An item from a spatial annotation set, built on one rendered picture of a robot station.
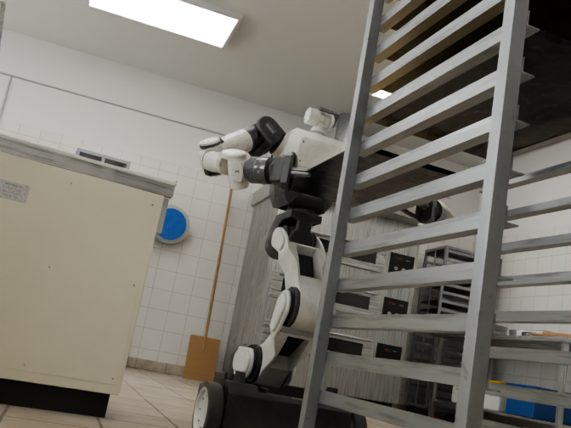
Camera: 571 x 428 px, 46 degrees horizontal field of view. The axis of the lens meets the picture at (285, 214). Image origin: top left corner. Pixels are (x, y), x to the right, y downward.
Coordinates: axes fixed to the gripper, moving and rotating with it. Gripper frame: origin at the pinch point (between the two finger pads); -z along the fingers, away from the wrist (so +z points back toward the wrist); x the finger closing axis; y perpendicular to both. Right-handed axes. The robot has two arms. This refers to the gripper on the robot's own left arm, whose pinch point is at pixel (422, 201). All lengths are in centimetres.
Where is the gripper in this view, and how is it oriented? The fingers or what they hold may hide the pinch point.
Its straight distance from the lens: 224.9
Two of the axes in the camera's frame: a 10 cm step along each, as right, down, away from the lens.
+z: 4.0, 2.7, 8.8
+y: 9.0, 0.6, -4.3
